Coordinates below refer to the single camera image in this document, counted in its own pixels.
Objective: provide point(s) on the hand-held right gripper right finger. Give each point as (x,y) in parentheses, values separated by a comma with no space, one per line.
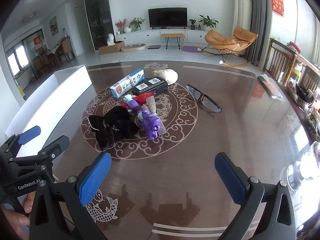
(231,177)

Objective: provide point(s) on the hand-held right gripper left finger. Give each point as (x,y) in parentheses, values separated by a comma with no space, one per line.
(96,177)

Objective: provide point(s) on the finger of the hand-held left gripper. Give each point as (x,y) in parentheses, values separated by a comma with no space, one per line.
(30,133)
(56,146)

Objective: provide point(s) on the white box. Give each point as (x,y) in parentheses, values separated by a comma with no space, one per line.
(50,110)

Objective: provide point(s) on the black velvet pouch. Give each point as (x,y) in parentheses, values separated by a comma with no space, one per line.
(112,127)

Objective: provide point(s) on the purple plastic toy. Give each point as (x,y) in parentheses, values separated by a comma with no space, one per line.
(150,123)

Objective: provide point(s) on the black framed glasses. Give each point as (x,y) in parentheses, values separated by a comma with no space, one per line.
(207,100)

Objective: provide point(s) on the blue white toothpaste carton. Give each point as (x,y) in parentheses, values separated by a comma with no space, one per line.
(125,85)

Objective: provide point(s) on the black rectangular box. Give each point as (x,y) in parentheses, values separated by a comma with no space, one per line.
(152,87)

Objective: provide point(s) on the cream knitted pouch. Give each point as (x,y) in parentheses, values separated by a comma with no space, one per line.
(168,76)

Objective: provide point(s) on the brown patterned glass desktop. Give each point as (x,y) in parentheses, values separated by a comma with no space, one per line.
(200,142)

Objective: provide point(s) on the person's left hand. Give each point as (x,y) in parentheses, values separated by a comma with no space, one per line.
(12,217)

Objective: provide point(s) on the clear glass jar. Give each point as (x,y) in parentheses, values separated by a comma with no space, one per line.
(303,165)

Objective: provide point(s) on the red window decoration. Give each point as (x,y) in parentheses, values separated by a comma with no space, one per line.
(37,43)

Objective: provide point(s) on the wooden dining chairs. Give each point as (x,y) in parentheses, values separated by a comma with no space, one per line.
(65,48)

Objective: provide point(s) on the black item in plastic bag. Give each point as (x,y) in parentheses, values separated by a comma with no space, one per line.
(271,87)

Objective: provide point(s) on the pile of small clutter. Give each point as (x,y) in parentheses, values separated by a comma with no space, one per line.
(301,91)

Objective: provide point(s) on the cardboard box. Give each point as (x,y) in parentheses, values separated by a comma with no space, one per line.
(110,48)

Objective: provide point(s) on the round ceiling lamp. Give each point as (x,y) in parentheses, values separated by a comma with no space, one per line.
(29,16)

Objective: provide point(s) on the white cat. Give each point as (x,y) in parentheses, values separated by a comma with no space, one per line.
(110,40)

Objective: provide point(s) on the green plastic stool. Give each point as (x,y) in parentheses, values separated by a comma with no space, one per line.
(296,74)

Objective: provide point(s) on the beige cat scratcher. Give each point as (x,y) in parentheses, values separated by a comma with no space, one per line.
(135,47)

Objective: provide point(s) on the wooden slatted chair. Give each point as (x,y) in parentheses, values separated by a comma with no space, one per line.
(277,57)

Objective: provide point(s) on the purple round mat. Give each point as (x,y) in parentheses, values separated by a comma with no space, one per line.
(190,49)

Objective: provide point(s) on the dark glass display cabinet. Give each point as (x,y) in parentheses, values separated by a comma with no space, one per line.
(97,15)

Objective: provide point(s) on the red flower arrangement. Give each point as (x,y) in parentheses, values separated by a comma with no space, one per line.
(121,25)

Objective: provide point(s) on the orange rocking chair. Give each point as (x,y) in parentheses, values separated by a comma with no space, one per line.
(225,40)

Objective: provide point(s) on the white television cabinet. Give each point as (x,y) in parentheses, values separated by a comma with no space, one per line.
(140,36)

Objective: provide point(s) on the black floor scale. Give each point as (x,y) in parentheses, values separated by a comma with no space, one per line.
(153,47)

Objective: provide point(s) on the green potted plant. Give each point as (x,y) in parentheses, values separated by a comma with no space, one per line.
(136,23)

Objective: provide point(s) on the orange padded bench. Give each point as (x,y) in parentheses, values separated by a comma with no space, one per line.
(172,35)

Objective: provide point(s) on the large leafy potted plant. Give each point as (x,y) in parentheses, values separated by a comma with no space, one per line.
(208,21)

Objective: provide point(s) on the small potted plant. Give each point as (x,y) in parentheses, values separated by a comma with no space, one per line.
(192,23)

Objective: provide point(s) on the grey and white curtain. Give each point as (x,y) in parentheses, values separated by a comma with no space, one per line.
(257,17)

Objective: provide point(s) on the black curved television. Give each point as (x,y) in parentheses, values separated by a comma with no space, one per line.
(167,17)

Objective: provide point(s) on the framed wall painting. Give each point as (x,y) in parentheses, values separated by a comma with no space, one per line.
(53,25)

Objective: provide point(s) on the red wall hanging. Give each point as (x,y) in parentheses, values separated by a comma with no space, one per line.
(278,5)

